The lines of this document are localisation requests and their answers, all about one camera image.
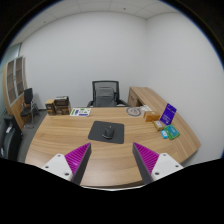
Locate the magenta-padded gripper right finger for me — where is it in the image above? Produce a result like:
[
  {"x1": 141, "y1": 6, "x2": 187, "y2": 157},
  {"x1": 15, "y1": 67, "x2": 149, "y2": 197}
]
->
[{"x1": 132, "y1": 141, "x2": 185, "y2": 185}]

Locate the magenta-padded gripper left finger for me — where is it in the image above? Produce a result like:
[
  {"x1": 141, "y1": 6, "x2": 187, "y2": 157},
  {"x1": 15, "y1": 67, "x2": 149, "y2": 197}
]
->
[{"x1": 41, "y1": 142, "x2": 93, "y2": 186}]

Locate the black computer mouse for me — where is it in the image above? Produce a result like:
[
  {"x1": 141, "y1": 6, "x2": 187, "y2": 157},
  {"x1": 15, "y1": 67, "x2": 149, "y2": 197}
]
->
[{"x1": 101, "y1": 125, "x2": 116, "y2": 140}]

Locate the dark grey mouse pad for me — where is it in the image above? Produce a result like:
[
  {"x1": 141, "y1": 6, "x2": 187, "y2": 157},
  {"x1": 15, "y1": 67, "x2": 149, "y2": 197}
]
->
[{"x1": 87, "y1": 120, "x2": 125, "y2": 145}]

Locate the green packet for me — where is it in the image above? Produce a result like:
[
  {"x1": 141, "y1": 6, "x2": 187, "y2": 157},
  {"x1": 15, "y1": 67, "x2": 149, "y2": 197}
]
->
[{"x1": 164, "y1": 124, "x2": 181, "y2": 141}]

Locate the small tan box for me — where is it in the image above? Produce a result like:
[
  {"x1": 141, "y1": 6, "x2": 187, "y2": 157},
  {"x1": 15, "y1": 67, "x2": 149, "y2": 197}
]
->
[{"x1": 152, "y1": 119, "x2": 165, "y2": 132}]

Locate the small orange box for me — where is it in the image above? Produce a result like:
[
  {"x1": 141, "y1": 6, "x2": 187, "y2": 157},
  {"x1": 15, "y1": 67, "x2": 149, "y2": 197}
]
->
[{"x1": 143, "y1": 110, "x2": 162, "y2": 123}]

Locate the purple card sign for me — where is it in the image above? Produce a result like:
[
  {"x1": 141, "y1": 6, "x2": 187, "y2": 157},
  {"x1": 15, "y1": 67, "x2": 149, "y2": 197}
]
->
[{"x1": 159, "y1": 103, "x2": 178, "y2": 126}]

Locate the black leather armchair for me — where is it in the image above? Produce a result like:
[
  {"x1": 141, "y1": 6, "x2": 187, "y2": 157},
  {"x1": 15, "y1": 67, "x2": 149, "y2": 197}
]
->
[{"x1": 0, "y1": 111, "x2": 24, "y2": 163}]

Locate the wide brown cardboard box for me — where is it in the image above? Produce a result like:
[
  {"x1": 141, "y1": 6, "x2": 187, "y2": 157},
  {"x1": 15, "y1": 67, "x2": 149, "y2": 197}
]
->
[{"x1": 54, "y1": 103, "x2": 72, "y2": 116}]

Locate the white printed sticker sheet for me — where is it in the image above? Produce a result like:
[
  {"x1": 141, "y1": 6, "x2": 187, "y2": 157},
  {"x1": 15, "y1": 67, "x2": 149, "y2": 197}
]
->
[{"x1": 69, "y1": 107, "x2": 92, "y2": 118}]

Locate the tall brown cardboard box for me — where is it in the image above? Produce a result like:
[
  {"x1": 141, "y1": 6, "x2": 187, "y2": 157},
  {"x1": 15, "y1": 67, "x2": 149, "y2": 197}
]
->
[{"x1": 44, "y1": 98, "x2": 57, "y2": 116}]

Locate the open black box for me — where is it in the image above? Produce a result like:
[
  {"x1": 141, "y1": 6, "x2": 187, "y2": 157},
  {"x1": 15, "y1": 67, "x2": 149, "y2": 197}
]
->
[{"x1": 53, "y1": 95, "x2": 70, "y2": 107}]

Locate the wooden side desk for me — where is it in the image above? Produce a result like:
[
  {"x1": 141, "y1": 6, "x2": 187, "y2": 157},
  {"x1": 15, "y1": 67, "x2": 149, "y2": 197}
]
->
[{"x1": 127, "y1": 86, "x2": 168, "y2": 111}]

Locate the grey backpack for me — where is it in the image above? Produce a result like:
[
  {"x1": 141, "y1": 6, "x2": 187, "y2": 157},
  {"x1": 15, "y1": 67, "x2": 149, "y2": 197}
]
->
[{"x1": 95, "y1": 86, "x2": 116, "y2": 108}]

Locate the black mesh office chair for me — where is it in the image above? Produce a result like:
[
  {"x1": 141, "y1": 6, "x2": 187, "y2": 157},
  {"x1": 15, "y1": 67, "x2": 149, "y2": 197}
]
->
[{"x1": 87, "y1": 79, "x2": 129, "y2": 108}]

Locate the wooden shelf unit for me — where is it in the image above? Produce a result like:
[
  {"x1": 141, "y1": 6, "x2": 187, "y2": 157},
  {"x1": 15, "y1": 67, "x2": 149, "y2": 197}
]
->
[{"x1": 2, "y1": 55, "x2": 33, "y2": 131}]

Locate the clear bag with grey ring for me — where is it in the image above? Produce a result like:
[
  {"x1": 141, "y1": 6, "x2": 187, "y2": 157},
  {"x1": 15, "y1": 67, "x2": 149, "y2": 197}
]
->
[{"x1": 125, "y1": 104, "x2": 153, "y2": 118}]

